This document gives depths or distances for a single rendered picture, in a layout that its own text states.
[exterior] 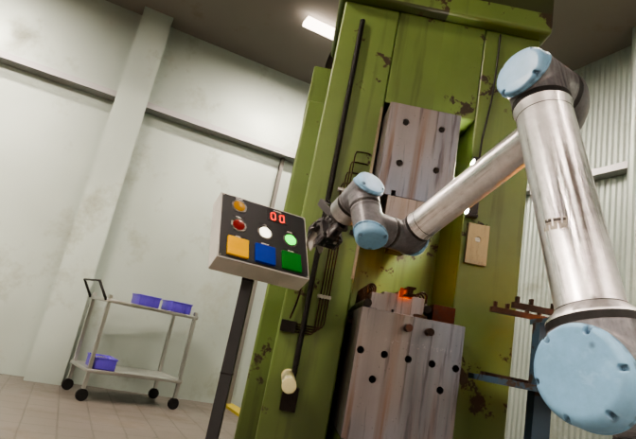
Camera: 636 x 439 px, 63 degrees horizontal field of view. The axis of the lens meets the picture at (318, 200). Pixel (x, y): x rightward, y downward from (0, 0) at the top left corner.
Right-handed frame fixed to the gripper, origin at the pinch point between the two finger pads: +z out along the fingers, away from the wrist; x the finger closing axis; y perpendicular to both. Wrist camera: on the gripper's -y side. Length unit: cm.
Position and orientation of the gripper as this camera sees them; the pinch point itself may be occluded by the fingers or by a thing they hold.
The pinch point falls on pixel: (309, 243)
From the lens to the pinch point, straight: 175.1
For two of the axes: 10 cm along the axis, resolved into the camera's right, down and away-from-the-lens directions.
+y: 0.6, 7.6, -6.5
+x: 8.7, 2.9, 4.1
